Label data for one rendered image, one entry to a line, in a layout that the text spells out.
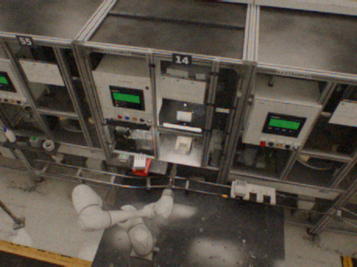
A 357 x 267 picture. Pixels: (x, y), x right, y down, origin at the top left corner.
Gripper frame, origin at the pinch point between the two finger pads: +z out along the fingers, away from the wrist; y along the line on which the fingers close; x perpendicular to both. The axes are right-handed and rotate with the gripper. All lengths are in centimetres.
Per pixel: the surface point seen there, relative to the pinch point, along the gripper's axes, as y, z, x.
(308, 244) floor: -112, 9, -144
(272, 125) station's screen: 47, 18, -64
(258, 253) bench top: -44, -36, -77
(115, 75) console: 70, 21, 46
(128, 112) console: 36, 21, 40
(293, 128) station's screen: 48, 18, -78
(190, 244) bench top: -44, -40, -22
